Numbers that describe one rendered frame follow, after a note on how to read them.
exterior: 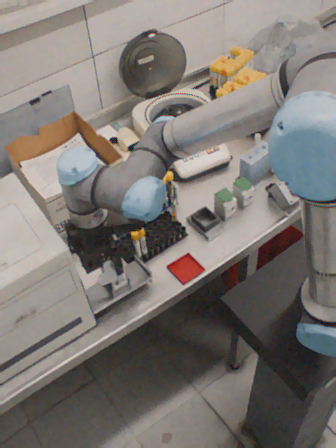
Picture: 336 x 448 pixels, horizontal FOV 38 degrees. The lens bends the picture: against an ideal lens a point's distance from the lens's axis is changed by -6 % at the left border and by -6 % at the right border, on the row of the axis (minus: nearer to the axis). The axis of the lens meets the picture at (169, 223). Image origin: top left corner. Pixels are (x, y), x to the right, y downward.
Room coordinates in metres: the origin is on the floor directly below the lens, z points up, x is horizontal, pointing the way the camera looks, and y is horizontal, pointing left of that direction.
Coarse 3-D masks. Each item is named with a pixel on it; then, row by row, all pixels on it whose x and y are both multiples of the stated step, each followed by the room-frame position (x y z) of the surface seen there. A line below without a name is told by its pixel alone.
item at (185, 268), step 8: (184, 256) 0.77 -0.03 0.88; (192, 256) 0.76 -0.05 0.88; (168, 264) 0.74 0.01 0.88; (176, 264) 0.75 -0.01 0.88; (184, 264) 0.74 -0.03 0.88; (192, 264) 0.74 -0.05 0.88; (200, 264) 0.73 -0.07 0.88; (176, 272) 0.72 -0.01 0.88; (184, 272) 0.72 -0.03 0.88; (192, 272) 0.72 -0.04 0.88; (200, 272) 0.71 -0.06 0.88; (184, 280) 0.70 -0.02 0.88
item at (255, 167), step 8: (264, 144) 1.05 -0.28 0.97; (248, 152) 1.02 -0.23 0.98; (264, 152) 1.02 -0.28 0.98; (240, 160) 1.00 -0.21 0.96; (248, 160) 0.99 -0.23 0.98; (256, 160) 0.99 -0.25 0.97; (264, 160) 1.01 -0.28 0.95; (240, 168) 1.00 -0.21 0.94; (248, 168) 0.98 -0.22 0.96; (256, 168) 0.99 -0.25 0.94; (264, 168) 1.01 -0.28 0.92; (240, 176) 1.00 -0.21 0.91; (248, 176) 0.98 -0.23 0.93; (256, 176) 0.99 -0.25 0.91; (264, 176) 1.01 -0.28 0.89; (272, 176) 1.02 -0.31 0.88; (256, 184) 0.99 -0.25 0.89
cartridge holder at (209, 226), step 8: (200, 208) 0.91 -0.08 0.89; (192, 216) 0.87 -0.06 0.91; (200, 216) 0.88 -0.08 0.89; (208, 216) 0.88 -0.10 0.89; (216, 216) 0.86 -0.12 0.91; (192, 224) 0.86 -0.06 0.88; (200, 224) 0.84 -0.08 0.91; (208, 224) 0.83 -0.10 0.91; (216, 224) 0.85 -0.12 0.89; (200, 232) 0.84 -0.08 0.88; (208, 232) 0.83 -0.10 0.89; (216, 232) 0.83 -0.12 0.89
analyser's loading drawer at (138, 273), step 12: (132, 264) 0.73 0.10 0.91; (144, 264) 0.71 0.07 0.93; (132, 276) 0.69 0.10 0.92; (144, 276) 0.69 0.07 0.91; (96, 288) 0.67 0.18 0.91; (108, 288) 0.65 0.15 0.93; (132, 288) 0.66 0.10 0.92; (96, 300) 0.63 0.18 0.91; (108, 300) 0.63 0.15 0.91; (96, 312) 0.60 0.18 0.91
